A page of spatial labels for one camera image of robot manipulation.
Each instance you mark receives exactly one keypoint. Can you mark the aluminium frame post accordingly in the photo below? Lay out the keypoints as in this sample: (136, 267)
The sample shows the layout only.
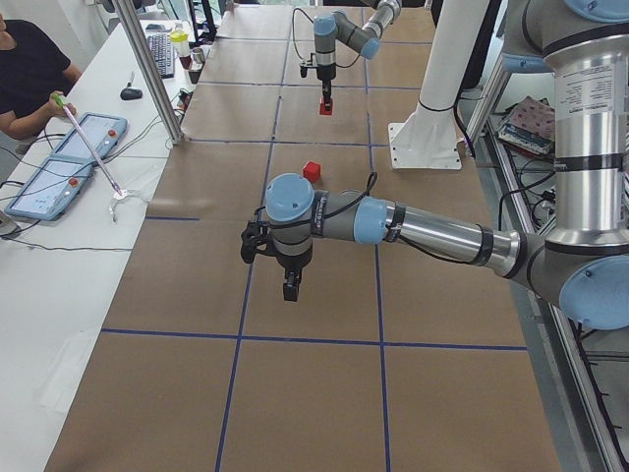
(128, 17)

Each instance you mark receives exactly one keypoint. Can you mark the black keyboard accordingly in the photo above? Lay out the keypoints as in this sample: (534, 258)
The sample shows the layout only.
(163, 54)

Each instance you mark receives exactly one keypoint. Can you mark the black computer mouse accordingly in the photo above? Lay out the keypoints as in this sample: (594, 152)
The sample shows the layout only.
(128, 94)

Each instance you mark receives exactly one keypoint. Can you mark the person in black shirt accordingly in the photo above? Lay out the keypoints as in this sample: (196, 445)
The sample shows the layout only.
(34, 71)

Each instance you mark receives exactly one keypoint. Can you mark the teach pendant far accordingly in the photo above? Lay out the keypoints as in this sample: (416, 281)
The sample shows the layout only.
(103, 131)

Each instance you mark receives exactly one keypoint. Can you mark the red block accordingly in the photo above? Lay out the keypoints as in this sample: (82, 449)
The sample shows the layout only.
(325, 112)
(312, 171)

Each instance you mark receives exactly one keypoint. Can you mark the pink rod tool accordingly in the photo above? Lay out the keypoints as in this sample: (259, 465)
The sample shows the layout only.
(62, 102)

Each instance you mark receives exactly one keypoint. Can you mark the teach pendant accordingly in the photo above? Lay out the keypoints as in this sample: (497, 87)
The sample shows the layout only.
(51, 189)
(103, 131)

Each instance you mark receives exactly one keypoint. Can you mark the white pedestal column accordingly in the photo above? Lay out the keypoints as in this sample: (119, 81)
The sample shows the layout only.
(428, 137)

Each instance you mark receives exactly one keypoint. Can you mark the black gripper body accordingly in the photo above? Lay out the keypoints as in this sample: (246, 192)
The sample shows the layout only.
(324, 74)
(293, 268)

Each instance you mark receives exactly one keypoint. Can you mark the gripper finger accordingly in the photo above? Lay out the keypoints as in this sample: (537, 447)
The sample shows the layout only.
(291, 285)
(326, 102)

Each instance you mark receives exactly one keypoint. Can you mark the teach pendant near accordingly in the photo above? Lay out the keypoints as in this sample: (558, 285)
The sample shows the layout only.
(51, 189)

